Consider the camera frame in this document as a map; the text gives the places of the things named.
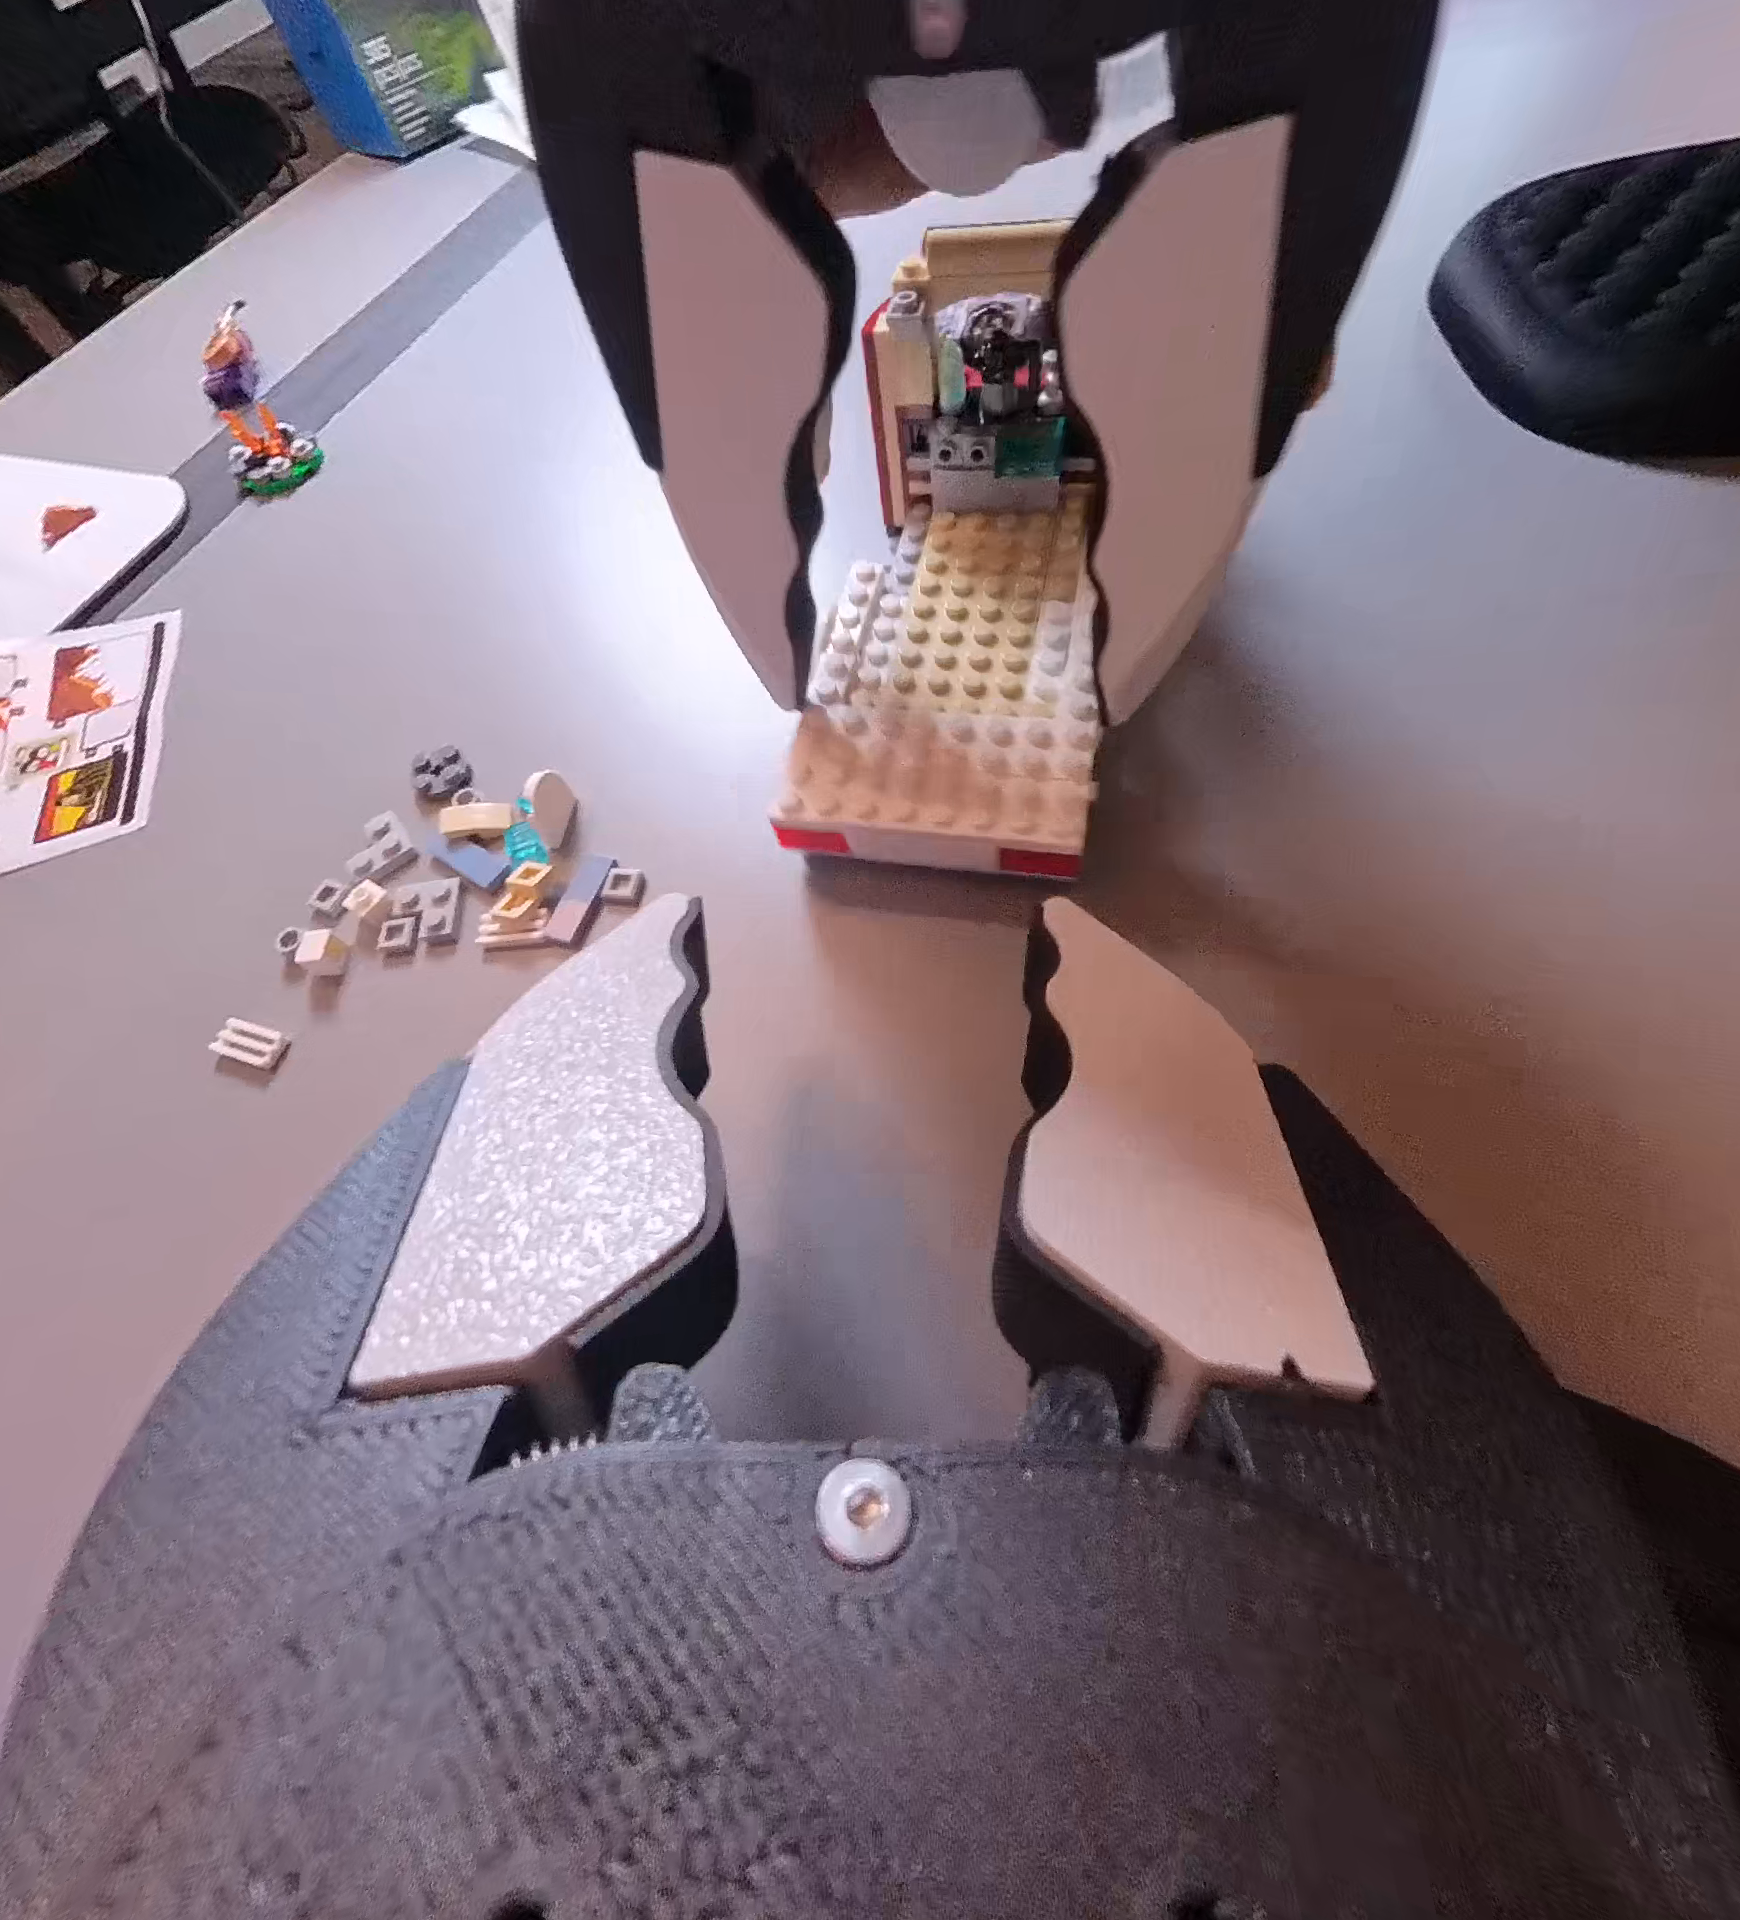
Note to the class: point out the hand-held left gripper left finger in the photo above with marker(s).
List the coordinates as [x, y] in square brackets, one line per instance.
[556, 1170]

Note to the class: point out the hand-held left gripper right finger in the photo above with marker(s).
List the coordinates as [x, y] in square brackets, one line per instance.
[1186, 1185]

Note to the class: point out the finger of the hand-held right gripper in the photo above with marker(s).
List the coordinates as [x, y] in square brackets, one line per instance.
[728, 420]
[1170, 420]

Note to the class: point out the pile of small brick pieces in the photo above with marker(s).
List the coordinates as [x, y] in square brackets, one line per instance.
[435, 908]

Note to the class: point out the tan and red brick model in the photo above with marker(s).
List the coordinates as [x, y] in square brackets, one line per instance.
[960, 705]

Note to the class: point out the blue cardboard box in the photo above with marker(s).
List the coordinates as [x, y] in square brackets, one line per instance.
[375, 74]

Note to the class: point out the white grille brick piece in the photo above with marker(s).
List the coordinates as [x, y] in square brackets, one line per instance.
[250, 1047]

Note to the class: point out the black office chair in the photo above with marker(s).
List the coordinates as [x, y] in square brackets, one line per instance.
[210, 164]

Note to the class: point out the purple toy minifigure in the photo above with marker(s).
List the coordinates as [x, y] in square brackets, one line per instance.
[232, 368]

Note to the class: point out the green round brick base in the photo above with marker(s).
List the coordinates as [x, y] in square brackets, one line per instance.
[276, 468]

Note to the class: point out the sticker sheet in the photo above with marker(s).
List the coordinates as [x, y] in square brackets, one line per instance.
[61, 750]

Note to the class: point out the small brown brick piece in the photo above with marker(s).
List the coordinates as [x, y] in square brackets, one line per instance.
[67, 524]

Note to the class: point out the white tray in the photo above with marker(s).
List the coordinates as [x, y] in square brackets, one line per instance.
[0, 518]

